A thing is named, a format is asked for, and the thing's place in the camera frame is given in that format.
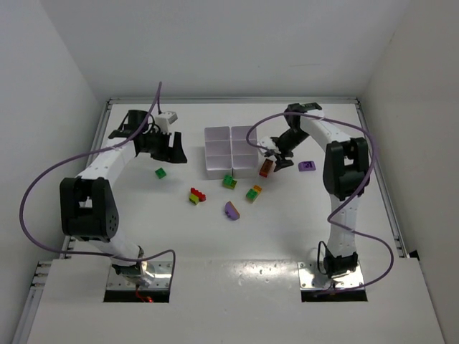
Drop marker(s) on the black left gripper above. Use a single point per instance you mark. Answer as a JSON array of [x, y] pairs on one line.
[[163, 146]]

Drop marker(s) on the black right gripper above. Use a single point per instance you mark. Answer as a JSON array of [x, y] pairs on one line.
[[283, 154]]

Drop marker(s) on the small green lego brick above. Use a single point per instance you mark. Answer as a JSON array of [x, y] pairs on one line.
[[160, 173]]

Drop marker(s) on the purple lego brick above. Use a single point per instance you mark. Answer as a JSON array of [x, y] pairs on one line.
[[304, 166]]

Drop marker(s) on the green orange lego stack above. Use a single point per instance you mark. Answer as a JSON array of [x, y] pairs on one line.
[[253, 193]]

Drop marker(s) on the red and yellow lego stack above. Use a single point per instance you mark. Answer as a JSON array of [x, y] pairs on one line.
[[196, 196]]

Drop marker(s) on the green and yellow lego stack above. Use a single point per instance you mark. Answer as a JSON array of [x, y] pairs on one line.
[[229, 182]]

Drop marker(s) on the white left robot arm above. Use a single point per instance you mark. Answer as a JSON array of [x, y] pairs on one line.
[[88, 209]]

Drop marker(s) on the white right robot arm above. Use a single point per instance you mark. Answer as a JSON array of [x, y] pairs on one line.
[[345, 165]]

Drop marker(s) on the white divided storage box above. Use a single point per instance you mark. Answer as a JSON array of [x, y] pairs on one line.
[[227, 152]]

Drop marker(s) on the purple half-round lego piece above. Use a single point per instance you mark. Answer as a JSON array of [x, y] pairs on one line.
[[231, 212]]

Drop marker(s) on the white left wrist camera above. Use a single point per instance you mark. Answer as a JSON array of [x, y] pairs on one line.
[[165, 120]]

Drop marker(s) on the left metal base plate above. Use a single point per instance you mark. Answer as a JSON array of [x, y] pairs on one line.
[[146, 276]]

